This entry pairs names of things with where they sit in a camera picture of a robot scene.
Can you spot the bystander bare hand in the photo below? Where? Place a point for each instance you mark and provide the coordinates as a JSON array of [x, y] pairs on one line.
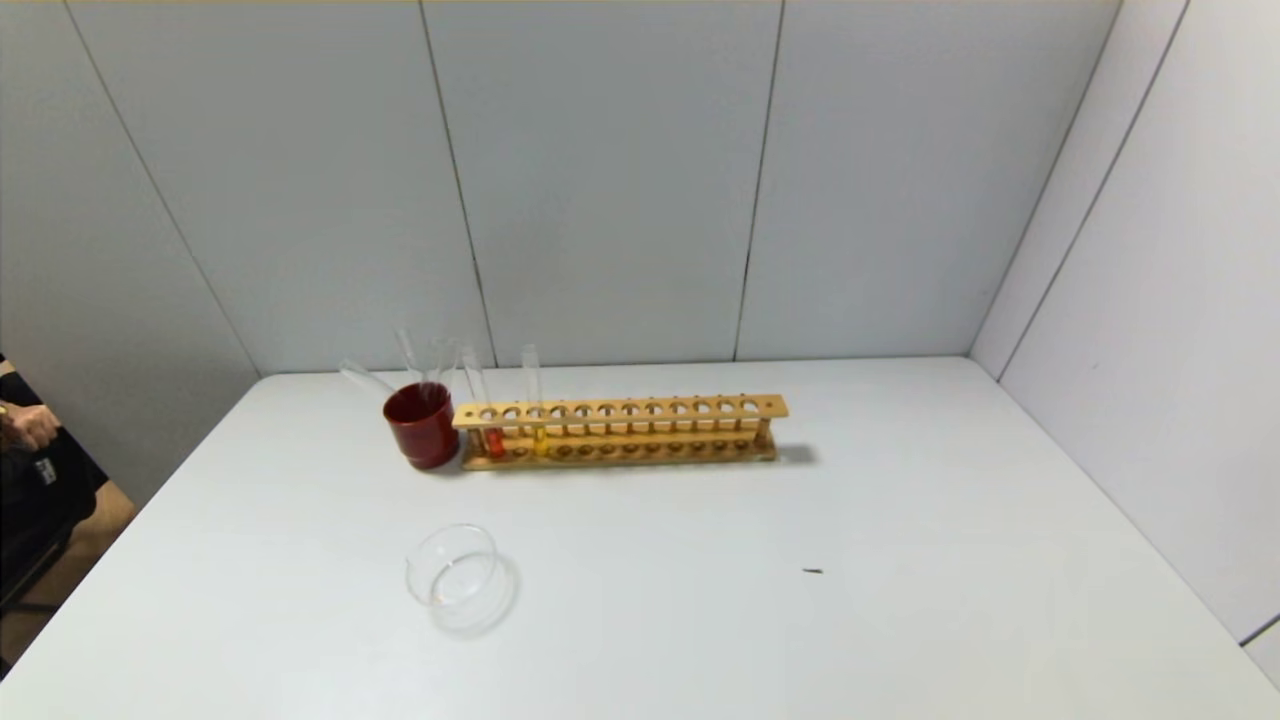
[[30, 427]]

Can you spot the test tube with red pigment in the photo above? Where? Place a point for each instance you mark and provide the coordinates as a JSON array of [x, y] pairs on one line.
[[494, 442]]

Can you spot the test tube with yellow pigment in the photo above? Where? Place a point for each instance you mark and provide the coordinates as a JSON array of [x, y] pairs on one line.
[[533, 380]]

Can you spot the empty clear glass test tube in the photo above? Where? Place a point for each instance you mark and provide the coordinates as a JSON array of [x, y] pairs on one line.
[[446, 362], [365, 378], [411, 355]]

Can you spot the wooden test tube rack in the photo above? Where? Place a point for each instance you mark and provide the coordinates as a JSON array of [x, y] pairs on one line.
[[620, 410]]

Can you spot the red plastic cup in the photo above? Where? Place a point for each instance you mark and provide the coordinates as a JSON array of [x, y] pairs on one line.
[[422, 432]]

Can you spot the clear glass beaker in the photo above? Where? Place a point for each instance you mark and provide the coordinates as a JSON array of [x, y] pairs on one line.
[[458, 585]]

